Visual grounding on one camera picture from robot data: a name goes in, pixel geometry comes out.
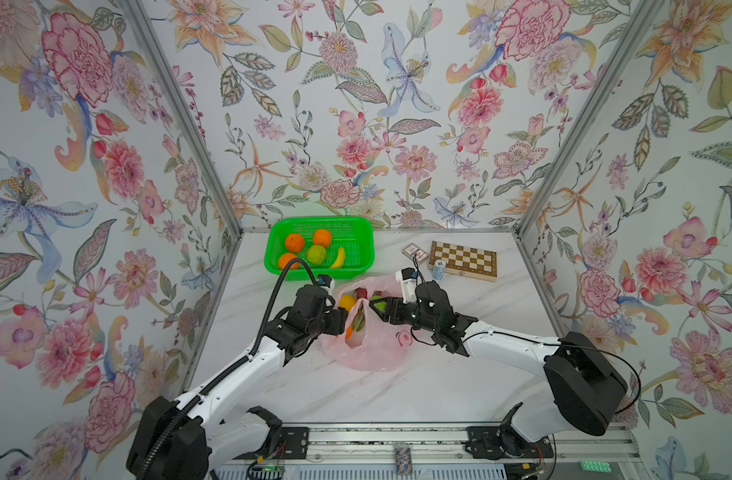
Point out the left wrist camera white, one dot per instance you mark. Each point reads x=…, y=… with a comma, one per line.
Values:
x=326, y=282

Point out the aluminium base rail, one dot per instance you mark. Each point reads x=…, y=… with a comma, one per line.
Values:
x=441, y=443

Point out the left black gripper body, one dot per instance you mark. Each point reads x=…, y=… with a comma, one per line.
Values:
x=333, y=320

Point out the green fruit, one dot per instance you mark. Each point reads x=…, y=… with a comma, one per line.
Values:
x=316, y=255
x=378, y=305

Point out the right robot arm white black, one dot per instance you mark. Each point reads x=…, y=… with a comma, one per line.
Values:
x=585, y=390

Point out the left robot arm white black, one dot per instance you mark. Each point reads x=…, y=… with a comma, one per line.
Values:
x=194, y=434

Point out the small patterned tag on rail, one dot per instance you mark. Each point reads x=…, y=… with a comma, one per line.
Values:
x=403, y=460

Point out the playing card deck box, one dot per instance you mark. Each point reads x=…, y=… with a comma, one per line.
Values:
x=415, y=253

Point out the yellow banana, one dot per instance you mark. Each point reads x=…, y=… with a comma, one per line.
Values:
x=340, y=259

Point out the green plastic basket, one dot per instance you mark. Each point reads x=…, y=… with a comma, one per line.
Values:
x=355, y=234

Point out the pink plastic bag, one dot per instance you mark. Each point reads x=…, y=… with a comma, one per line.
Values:
x=375, y=345

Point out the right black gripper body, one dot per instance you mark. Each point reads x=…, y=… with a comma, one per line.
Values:
x=403, y=311

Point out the green led module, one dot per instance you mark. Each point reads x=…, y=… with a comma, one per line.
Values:
x=595, y=466

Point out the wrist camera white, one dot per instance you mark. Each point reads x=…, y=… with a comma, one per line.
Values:
x=407, y=279
x=326, y=282

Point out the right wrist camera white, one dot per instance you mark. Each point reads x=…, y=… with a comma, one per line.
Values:
x=407, y=279

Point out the wooden chessboard box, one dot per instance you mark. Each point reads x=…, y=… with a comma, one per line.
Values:
x=465, y=261

